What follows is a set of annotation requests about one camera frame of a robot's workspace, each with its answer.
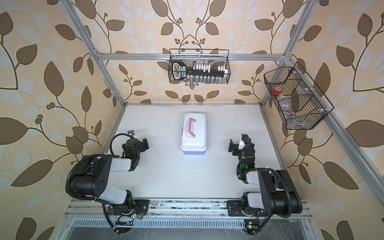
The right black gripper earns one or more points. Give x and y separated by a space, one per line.
236 148

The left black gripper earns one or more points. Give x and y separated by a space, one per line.
142 147

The white blue plastic toolbox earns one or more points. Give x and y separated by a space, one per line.
194 134

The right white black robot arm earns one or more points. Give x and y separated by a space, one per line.
277 195

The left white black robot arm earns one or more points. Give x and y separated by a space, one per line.
88 180

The red capped clear bottle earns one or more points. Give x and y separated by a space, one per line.
278 93

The black socket set holder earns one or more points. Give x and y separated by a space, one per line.
181 71

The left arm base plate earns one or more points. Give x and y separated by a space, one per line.
131 207

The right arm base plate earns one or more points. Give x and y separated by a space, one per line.
237 208

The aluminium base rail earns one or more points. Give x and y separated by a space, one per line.
170 208

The right black wire basket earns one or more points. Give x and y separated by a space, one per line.
306 106

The black wire basket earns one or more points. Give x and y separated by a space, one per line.
216 58
306 106

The back black wire basket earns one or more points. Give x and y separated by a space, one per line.
216 58

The aluminium frame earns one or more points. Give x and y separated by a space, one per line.
370 174

